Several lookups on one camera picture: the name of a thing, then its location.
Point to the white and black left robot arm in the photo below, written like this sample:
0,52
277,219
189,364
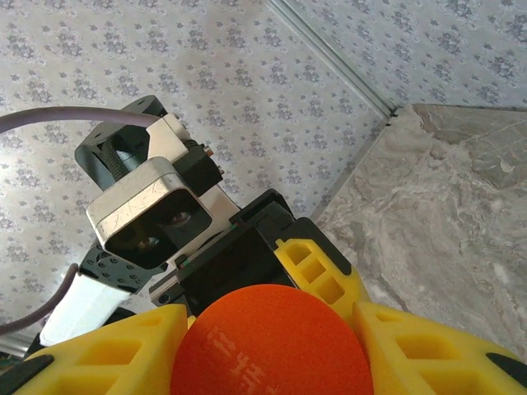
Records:
82,308

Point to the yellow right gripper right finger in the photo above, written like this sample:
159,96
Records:
432,362

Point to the aluminium side rail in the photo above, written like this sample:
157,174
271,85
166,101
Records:
353,166

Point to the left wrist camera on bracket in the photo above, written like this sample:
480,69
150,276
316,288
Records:
144,197

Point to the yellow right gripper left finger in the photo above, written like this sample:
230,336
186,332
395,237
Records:
115,354

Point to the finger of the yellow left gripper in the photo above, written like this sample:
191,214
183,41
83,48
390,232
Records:
325,284

